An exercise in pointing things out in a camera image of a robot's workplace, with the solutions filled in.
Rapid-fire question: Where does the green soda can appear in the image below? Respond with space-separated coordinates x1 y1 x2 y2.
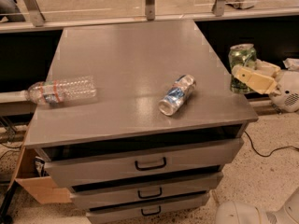
228 43 257 94

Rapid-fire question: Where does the middle metal railing post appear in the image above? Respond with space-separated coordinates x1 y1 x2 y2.
145 0 155 21

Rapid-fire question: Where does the middle grey drawer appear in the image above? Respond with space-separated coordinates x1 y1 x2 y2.
70 172 223 209

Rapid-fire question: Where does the bottom grey drawer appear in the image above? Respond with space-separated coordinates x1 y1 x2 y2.
86 192 209 224

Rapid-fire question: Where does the left metal railing post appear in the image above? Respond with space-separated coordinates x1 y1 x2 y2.
23 0 45 27

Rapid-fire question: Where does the grey drawer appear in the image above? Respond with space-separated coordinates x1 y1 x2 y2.
86 192 209 224
45 138 243 188
70 172 223 209

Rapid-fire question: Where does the metal railing post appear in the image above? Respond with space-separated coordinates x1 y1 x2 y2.
23 0 45 27
145 0 155 21
212 0 226 17

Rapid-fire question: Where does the crumpled white paper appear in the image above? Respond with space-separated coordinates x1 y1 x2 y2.
283 58 299 71

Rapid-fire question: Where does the blue silver crushed can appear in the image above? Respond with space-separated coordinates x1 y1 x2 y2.
158 75 196 116

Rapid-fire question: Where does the black floor cable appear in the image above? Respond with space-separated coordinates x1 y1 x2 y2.
243 130 299 158

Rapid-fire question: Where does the cardboard box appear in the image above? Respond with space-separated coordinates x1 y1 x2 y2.
11 141 71 204

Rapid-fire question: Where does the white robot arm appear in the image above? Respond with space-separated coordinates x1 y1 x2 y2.
214 60 299 224

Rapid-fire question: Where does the right metal railing post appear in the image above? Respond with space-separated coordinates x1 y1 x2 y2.
212 0 226 17

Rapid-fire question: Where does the grey drawer cabinet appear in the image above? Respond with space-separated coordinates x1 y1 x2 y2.
23 19 259 224

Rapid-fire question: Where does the clear plastic water bottle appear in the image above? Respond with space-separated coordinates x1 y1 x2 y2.
21 76 97 105

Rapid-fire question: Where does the top grey drawer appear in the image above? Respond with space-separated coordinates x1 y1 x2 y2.
45 138 243 188

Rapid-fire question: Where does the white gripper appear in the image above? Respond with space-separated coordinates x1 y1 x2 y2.
232 60 299 112

